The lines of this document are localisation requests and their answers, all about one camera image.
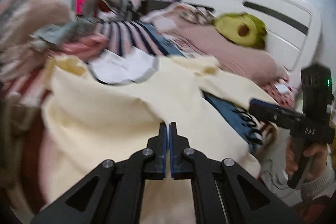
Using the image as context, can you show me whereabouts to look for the pink crumpled garment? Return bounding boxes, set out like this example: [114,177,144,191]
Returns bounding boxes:
[60,34,109,61]

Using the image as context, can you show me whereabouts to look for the striped fleece blanket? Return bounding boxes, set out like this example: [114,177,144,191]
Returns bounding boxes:
[1,22,276,154]

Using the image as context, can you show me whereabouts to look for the pink ribbed pillow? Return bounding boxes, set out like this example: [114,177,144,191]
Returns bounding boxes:
[153,13,289,85]

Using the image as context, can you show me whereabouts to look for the cream hoodie white collar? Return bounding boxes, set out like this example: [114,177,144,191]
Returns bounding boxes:
[39,47,279,224]

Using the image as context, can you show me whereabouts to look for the grey green crumpled garment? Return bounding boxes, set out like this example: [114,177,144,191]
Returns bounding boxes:
[30,19,96,52]

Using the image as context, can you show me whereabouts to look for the person right hand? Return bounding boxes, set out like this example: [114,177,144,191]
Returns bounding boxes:
[284,138,332,183]

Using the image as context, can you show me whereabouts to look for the rolled pink grey duvet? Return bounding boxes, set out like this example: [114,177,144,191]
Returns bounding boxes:
[1,0,71,52]

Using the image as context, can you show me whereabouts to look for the white bed headboard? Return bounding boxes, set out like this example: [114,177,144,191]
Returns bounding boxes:
[182,0,322,75]

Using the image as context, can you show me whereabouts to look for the pink storage box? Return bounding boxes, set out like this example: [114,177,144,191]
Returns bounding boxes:
[75,0,86,15]

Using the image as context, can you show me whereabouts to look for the brown patterned scarf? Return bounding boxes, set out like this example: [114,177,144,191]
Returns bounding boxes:
[179,6,216,26]

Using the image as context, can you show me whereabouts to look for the avocado plush toy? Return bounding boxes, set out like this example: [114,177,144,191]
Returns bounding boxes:
[214,12,267,50]

